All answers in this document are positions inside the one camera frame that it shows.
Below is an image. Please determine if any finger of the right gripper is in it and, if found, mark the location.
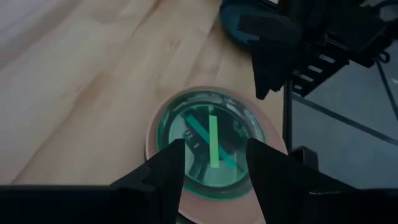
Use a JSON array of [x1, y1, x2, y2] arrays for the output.
[[248, 30, 301, 100]]

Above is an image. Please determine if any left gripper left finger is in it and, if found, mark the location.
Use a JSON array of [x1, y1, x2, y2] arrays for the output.
[[110, 139, 187, 224]]

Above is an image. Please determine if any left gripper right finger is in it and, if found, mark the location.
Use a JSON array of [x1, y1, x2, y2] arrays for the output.
[[246, 139, 352, 224]]

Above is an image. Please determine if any pink plate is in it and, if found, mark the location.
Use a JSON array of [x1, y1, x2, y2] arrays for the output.
[[145, 85, 289, 224]]

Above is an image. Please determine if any small green transparent plate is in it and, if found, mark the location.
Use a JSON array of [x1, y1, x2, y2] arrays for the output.
[[156, 89, 267, 200]]

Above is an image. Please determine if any dark teal plate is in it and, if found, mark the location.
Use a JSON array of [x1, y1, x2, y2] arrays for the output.
[[220, 0, 299, 50]]

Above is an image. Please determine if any black aluminium table frame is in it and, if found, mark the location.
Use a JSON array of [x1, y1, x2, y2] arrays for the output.
[[282, 79, 294, 154]]

